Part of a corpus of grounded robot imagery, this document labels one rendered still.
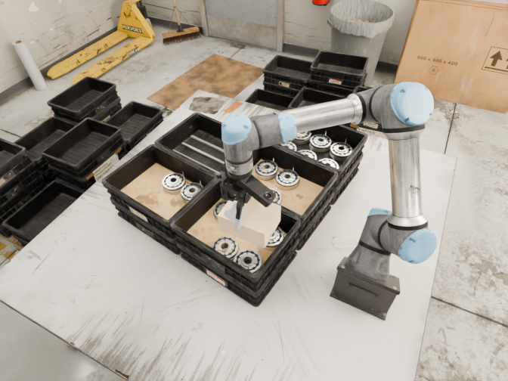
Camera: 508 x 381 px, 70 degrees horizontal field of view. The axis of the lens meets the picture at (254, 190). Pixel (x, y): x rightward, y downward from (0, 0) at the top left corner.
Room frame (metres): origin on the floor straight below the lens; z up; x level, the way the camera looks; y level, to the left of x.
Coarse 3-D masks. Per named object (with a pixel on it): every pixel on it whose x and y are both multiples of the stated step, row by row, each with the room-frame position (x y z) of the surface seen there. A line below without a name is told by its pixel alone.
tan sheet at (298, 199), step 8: (280, 168) 1.21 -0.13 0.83; (256, 176) 1.16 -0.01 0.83; (272, 184) 1.10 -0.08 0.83; (304, 184) 1.10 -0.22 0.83; (312, 184) 1.09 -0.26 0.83; (280, 192) 1.06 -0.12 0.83; (288, 192) 1.05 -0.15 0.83; (296, 192) 1.05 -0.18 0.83; (304, 192) 1.05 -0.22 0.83; (312, 192) 1.05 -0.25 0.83; (288, 200) 1.01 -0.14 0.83; (296, 200) 1.01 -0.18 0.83; (304, 200) 1.00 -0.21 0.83; (312, 200) 1.00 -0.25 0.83; (288, 208) 0.97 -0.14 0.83; (296, 208) 0.96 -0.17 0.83; (304, 208) 0.96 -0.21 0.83
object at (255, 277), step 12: (216, 180) 1.05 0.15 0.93; (204, 192) 0.98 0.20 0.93; (192, 204) 0.92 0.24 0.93; (180, 216) 0.86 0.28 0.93; (288, 216) 0.84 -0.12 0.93; (180, 228) 0.81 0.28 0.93; (192, 240) 0.76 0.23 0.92; (288, 240) 0.74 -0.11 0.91; (216, 252) 0.70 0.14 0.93; (276, 252) 0.69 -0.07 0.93; (228, 264) 0.65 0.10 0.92; (264, 264) 0.64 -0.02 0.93; (252, 276) 0.60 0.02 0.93
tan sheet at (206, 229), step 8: (208, 216) 0.94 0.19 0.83; (200, 224) 0.90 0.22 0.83; (208, 224) 0.90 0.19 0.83; (216, 224) 0.90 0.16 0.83; (192, 232) 0.86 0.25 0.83; (200, 232) 0.86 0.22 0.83; (208, 232) 0.86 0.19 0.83; (216, 232) 0.86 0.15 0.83; (224, 232) 0.86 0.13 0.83; (208, 240) 0.82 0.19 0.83; (240, 240) 0.81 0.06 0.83; (240, 248) 0.78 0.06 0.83; (248, 248) 0.78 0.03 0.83; (256, 248) 0.77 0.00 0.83; (264, 256) 0.74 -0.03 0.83
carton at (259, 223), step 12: (228, 204) 0.75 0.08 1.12; (252, 204) 0.74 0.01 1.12; (276, 204) 0.74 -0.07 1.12; (252, 216) 0.70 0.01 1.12; (264, 216) 0.69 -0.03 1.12; (276, 216) 0.70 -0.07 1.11; (228, 228) 0.69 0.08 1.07; (240, 228) 0.67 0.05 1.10; (252, 228) 0.65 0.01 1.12; (264, 228) 0.65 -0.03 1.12; (252, 240) 0.65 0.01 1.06; (264, 240) 0.63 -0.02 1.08
